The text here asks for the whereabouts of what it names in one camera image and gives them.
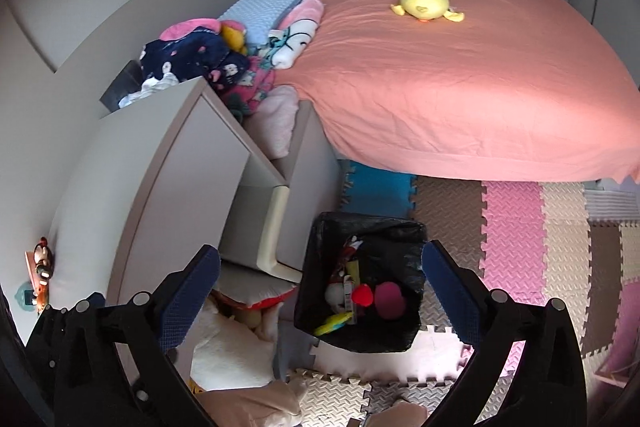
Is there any cream chair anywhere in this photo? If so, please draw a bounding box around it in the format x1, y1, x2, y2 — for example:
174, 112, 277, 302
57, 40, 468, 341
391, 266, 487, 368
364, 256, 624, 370
220, 184, 303, 283

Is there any red round toy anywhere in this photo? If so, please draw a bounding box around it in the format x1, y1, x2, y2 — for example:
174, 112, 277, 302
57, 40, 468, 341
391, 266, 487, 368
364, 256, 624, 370
351, 283, 375, 308

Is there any pink plush toy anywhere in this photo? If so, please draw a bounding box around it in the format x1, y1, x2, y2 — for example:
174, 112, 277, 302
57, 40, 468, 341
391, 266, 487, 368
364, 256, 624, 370
277, 0, 326, 30

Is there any grey cushion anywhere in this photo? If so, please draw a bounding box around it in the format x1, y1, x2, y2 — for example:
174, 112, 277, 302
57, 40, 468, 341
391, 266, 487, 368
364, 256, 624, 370
215, 264, 296, 303

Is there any white printed box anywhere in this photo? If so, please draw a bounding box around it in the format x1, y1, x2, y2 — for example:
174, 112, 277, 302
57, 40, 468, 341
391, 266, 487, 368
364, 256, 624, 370
341, 276, 357, 314

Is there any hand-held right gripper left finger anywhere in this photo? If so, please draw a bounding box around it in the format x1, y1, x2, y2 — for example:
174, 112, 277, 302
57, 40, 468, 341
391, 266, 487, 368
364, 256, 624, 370
55, 245, 221, 427

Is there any red cushion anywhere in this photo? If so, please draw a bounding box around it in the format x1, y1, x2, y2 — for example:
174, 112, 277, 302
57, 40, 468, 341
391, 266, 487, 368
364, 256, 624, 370
217, 284, 298, 310

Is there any beige plush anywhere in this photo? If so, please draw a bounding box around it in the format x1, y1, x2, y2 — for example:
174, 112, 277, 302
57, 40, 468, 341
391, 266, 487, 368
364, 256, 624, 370
390, 399, 427, 427
197, 377, 308, 427

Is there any white plush toy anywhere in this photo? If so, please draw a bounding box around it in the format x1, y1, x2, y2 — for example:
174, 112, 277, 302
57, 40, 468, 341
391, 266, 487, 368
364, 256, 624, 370
270, 19, 321, 70

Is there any white plush cushion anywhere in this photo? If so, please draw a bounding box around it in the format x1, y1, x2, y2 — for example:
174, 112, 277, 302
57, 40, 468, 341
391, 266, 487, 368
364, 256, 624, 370
191, 304, 281, 390

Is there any pale grey ribbed panel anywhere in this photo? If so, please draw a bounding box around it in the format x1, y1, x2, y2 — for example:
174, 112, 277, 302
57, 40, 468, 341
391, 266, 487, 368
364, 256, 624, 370
584, 184, 640, 223

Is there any light pink pillow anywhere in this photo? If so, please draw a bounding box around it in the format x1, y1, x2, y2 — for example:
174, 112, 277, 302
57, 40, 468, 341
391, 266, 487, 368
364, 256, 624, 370
245, 86, 301, 160

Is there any pink cat-printed blanket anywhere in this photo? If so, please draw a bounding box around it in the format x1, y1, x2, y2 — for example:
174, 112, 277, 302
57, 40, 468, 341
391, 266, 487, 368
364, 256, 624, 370
210, 54, 277, 118

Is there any grey bed frame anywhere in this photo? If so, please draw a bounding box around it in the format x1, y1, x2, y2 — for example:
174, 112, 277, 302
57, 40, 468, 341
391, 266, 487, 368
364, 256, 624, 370
275, 99, 346, 275

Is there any foam puzzle floor mat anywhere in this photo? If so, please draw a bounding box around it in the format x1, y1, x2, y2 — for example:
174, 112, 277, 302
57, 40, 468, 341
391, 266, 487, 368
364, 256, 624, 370
285, 159, 640, 427

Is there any navy printed cloth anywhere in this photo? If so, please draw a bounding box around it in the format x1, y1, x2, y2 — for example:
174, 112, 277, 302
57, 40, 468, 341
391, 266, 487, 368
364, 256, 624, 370
120, 27, 251, 108

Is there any grey desk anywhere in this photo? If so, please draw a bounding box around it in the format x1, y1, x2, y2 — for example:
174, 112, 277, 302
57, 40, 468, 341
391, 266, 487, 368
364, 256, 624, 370
47, 77, 288, 308

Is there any yellow plush toy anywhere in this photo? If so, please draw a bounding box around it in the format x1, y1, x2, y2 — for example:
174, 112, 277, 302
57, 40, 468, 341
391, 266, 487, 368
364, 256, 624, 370
220, 21, 249, 55

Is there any bed with pink sheet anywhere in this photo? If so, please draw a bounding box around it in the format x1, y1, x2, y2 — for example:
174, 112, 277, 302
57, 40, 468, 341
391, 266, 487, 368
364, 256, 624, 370
272, 0, 640, 185

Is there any black trash bin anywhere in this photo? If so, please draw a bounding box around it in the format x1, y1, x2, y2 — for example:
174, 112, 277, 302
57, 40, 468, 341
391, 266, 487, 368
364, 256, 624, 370
292, 211, 428, 354

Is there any pink cloth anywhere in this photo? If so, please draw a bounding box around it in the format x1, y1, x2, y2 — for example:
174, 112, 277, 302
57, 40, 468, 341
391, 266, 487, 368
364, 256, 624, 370
159, 18, 222, 42

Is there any blue fleece blanket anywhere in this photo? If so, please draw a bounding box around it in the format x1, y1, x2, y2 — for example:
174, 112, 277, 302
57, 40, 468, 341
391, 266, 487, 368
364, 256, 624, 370
217, 0, 306, 45

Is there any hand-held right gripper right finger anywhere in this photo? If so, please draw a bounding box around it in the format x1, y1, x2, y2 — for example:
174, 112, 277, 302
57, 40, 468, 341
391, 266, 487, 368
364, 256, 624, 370
421, 240, 586, 427

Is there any yellow plush duck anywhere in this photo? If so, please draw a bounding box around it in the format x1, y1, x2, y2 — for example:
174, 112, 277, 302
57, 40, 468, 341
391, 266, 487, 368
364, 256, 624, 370
390, 0, 467, 25

